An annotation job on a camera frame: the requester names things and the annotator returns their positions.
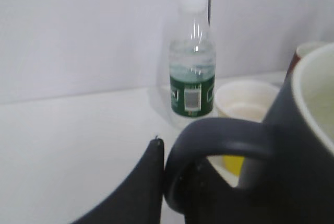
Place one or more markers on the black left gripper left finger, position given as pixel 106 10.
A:
pixel 138 199

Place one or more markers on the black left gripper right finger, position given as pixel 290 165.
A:
pixel 209 199

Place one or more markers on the dark gray round mug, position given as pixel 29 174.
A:
pixel 283 164

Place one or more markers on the yellow paper cup stack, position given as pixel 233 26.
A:
pixel 245 99

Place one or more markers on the clear water bottle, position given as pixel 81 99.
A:
pixel 192 61

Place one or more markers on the dark red mug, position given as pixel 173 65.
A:
pixel 301 51

